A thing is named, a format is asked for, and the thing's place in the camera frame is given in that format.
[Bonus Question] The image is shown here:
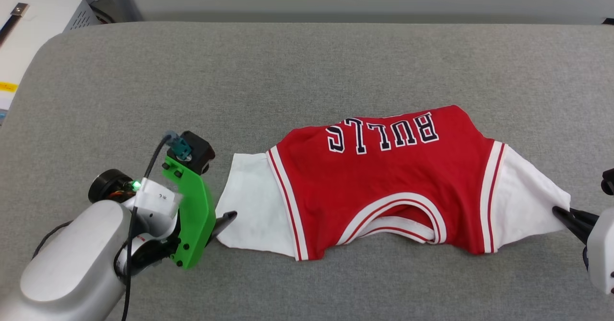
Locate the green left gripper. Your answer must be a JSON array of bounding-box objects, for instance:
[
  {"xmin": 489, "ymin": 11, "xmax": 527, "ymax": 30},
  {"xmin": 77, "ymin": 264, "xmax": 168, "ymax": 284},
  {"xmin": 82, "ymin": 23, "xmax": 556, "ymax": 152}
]
[{"xmin": 162, "ymin": 154, "xmax": 238, "ymax": 270}]

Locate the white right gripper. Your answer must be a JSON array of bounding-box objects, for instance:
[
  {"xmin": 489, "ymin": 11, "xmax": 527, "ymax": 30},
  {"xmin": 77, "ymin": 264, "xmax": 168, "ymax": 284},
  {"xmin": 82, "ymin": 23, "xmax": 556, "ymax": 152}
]
[{"xmin": 552, "ymin": 206, "xmax": 614, "ymax": 296}]

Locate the red and white basketball jersey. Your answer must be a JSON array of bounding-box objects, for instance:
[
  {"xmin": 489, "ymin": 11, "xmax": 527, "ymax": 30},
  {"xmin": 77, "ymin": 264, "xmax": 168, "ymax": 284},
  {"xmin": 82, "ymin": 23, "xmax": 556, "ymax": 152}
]
[{"xmin": 214, "ymin": 104, "xmax": 572, "ymax": 262}]

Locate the white paper label tape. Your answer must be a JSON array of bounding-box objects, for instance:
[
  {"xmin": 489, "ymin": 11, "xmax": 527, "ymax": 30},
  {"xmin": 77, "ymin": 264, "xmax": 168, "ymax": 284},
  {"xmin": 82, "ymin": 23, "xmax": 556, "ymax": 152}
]
[{"xmin": 134, "ymin": 179, "xmax": 183, "ymax": 219}]

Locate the white cabinet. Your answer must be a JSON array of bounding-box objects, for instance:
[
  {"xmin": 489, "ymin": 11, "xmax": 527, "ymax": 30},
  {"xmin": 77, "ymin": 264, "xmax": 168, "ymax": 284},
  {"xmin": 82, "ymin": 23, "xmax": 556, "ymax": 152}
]
[{"xmin": 0, "ymin": 0, "xmax": 100, "ymax": 126}]

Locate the teal left camera cable plug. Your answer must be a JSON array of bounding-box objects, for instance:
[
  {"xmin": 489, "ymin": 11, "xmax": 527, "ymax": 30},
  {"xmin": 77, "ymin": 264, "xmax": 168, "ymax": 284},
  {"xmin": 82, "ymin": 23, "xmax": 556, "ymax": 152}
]
[{"xmin": 165, "ymin": 131, "xmax": 193, "ymax": 161}]

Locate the black strap with metal buckle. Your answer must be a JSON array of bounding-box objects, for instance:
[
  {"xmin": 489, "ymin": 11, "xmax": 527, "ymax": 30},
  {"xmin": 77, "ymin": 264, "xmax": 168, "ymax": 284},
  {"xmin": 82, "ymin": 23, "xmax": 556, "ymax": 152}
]
[{"xmin": 0, "ymin": 2, "xmax": 30, "ymax": 44}]

